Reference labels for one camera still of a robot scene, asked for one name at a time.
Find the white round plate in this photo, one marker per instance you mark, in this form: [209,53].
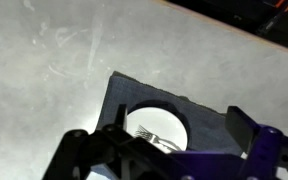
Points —
[164,123]

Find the dark blue fabric placemat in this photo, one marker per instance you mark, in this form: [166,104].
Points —
[204,123]

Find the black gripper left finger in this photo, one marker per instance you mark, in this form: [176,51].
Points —
[84,153]

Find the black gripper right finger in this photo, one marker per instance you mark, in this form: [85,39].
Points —
[267,146]

